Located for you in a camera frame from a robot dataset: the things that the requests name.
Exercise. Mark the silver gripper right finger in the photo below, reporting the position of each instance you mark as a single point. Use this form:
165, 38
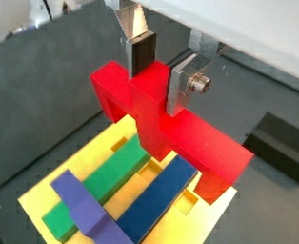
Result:
187, 70

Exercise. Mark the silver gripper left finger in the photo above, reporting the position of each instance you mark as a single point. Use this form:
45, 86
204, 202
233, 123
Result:
139, 38

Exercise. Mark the red cross-shaped block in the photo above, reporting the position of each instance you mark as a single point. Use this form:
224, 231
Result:
139, 97

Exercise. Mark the yellow base board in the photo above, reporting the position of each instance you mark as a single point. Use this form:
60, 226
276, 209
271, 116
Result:
112, 195

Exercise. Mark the green long block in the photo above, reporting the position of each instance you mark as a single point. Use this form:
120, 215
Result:
101, 183

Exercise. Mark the blue long block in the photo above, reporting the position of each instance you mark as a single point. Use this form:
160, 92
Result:
144, 212

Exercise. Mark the purple cross-shaped block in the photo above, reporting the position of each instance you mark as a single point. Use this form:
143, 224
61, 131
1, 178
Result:
88, 215

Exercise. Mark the black angled bracket holder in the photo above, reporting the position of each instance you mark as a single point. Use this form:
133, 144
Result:
273, 142

